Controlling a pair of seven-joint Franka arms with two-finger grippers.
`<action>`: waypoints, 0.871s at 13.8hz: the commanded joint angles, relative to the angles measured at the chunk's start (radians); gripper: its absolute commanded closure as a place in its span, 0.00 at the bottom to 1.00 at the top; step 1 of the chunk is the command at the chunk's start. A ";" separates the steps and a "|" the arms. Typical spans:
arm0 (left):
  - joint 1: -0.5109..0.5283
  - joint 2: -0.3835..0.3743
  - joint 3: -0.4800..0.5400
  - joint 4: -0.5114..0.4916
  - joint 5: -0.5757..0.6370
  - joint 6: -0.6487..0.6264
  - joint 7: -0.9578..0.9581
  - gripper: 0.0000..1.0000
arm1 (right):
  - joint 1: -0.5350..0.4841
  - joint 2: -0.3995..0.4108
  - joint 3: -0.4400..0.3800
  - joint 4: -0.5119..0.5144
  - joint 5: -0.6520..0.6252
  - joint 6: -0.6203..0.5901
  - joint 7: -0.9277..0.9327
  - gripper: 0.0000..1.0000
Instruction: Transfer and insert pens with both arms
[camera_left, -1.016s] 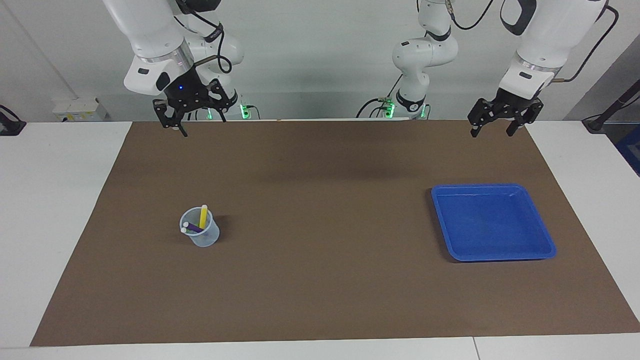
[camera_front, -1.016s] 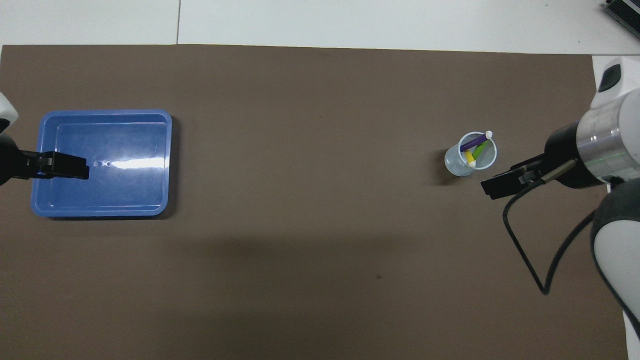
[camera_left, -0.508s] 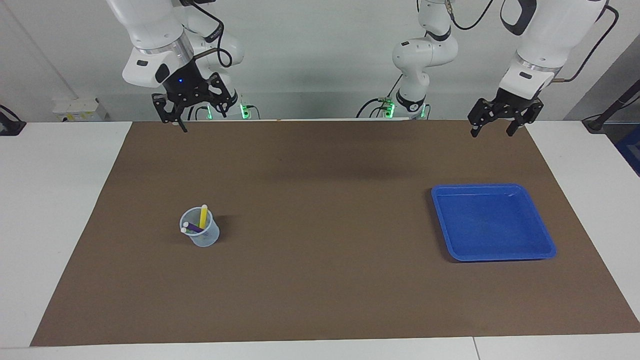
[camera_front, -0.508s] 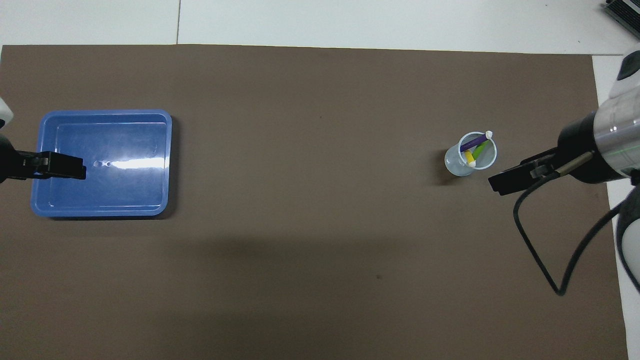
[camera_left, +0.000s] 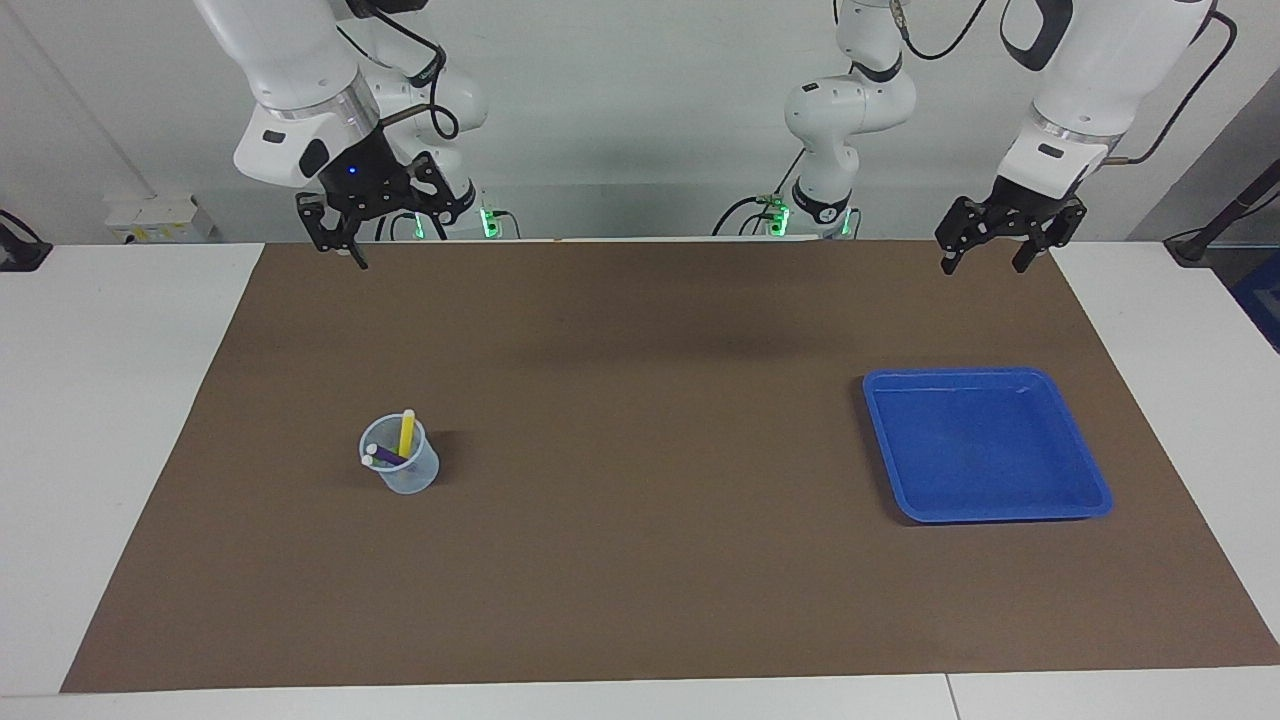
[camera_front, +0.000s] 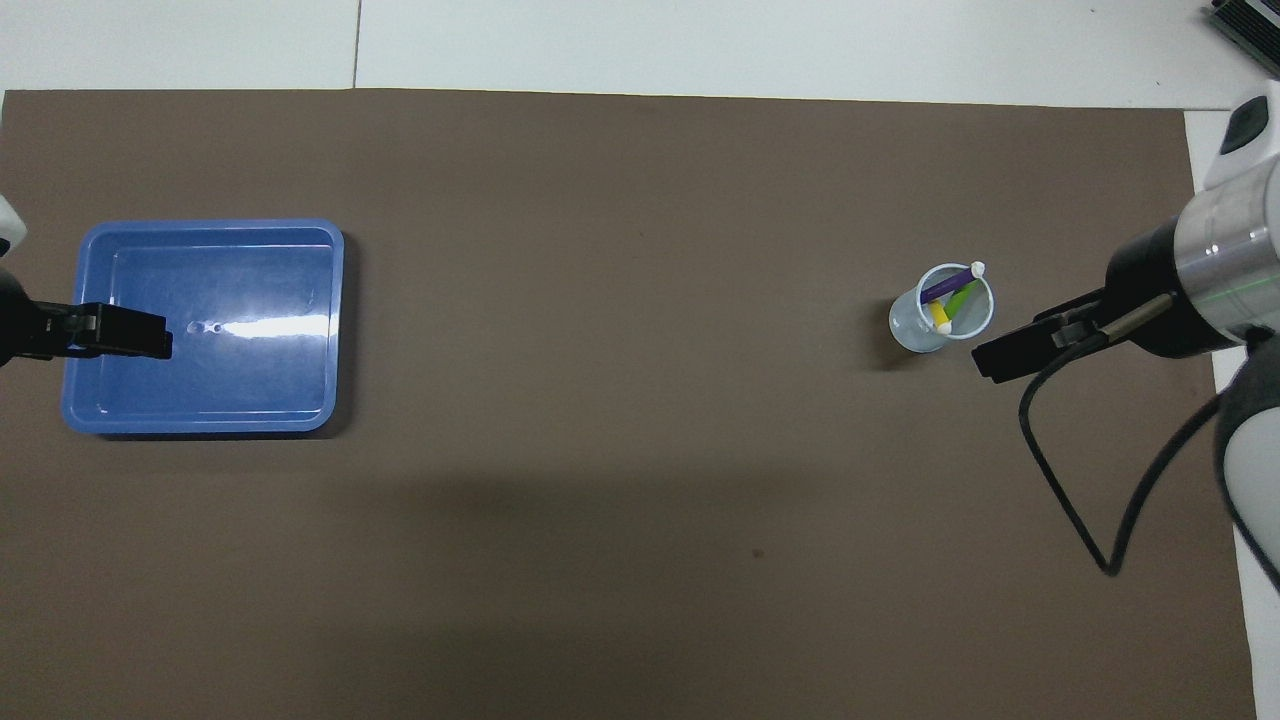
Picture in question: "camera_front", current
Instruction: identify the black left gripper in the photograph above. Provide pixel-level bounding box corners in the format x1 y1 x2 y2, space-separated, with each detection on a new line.
0 268 174 369

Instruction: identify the purple highlighter pen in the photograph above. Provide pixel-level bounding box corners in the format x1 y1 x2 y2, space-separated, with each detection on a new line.
920 261 987 304

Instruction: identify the blue plastic tray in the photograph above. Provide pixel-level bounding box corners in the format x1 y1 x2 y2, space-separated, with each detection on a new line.
62 219 345 437

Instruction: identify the translucent plastic cup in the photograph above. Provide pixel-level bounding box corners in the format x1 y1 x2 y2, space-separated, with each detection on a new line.
888 263 995 354

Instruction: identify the brown table mat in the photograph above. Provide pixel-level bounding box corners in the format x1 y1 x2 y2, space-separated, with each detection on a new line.
0 88 1259 720

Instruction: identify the grey ribbed device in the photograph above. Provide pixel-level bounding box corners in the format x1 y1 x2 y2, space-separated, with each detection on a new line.
1205 0 1280 63

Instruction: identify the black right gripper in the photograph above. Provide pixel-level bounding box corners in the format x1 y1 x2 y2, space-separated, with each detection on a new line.
971 218 1236 385

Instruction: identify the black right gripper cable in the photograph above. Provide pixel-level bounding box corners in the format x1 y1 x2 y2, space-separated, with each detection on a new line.
1018 320 1226 578

